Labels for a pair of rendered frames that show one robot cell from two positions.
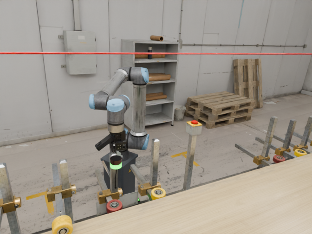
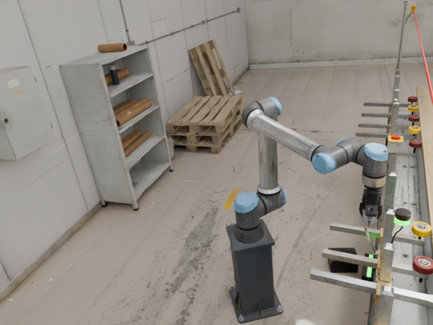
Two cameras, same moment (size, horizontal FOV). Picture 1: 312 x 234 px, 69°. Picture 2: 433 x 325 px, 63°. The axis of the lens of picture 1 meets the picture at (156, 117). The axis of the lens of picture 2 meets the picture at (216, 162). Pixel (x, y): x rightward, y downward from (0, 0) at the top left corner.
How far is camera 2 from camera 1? 157 cm
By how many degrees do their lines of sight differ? 32
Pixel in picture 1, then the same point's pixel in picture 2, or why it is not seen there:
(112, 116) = (383, 166)
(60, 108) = (8, 231)
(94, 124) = (68, 227)
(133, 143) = (273, 204)
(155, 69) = (116, 98)
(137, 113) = (274, 162)
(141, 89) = not seen: hidden behind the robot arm
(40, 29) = not seen: outside the picture
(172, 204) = not seen: outside the picture
